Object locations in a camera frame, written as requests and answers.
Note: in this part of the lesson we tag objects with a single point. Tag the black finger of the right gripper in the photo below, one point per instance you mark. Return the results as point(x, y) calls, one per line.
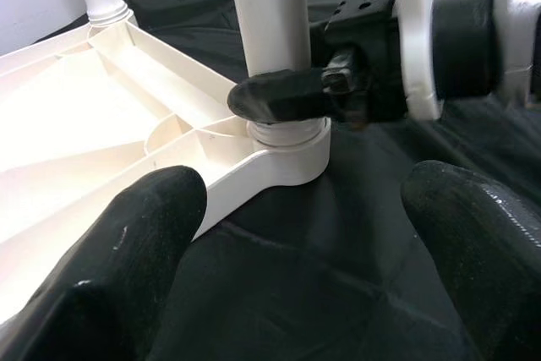
point(274, 94)

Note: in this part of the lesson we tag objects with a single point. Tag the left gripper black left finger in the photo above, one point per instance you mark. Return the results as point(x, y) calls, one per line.
point(110, 276)

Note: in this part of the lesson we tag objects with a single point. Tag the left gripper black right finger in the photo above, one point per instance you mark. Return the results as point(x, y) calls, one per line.
point(486, 268)

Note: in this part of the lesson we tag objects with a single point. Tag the white plastic children table top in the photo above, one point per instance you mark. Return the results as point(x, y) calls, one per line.
point(84, 124)

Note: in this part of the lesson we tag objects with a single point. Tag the black table cloth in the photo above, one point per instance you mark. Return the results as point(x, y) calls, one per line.
point(296, 272)

